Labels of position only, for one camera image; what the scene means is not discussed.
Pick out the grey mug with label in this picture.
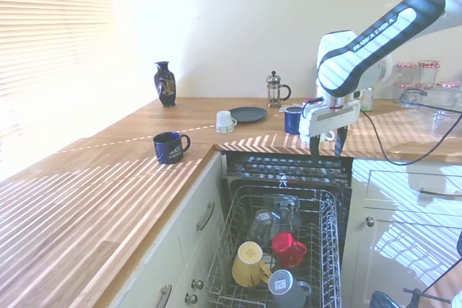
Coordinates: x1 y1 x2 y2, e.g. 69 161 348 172
267 268 313 308

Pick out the white and green cup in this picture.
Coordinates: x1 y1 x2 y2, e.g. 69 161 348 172
360 87 375 113

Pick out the dark grey plate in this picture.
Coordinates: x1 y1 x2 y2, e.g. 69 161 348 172
227 106 269 123

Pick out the clear plastic container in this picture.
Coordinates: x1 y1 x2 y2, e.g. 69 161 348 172
399 86 462 113

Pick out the cream kitchen cabinet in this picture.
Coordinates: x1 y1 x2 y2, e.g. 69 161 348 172
342 158 462 308
104 151 229 308

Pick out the yellow mug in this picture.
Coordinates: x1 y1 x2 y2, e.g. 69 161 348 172
230 241 274 288

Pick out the white patterned cup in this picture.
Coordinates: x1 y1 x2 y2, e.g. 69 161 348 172
215 110 238 135

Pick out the glass French press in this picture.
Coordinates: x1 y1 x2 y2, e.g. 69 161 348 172
266 70 292 109

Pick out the black camera tripod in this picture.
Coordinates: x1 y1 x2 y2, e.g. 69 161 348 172
403 257 462 308

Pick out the navy mug with white print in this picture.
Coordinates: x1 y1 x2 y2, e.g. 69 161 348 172
152 131 191 165

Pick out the red mug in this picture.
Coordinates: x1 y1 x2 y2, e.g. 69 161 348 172
270 232 308 269

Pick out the dark blue painted vase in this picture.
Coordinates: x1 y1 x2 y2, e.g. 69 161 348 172
154 61 178 108

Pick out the dishwasher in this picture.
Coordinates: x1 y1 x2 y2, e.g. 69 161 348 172
220 151 354 262

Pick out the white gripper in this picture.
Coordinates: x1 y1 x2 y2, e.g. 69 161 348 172
306 100 362 162

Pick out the wire dishwasher rack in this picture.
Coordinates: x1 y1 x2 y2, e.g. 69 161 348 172
206 185 343 308

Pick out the window blind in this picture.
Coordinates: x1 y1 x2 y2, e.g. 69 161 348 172
0 0 116 175

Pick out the clear glass with label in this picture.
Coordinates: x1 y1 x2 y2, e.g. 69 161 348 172
247 208 283 248

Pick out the blue round object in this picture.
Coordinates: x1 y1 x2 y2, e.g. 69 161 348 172
370 289 398 308

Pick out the black cable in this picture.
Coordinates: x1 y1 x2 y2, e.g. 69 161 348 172
360 86 462 167

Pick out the large clear glass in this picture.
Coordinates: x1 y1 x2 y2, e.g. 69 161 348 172
262 194 303 233

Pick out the metal drawer handle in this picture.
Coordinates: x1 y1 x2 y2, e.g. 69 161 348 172
196 201 216 232
155 284 173 308
419 187 462 198

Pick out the plain blue mug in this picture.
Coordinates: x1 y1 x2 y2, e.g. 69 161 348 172
284 105 304 135

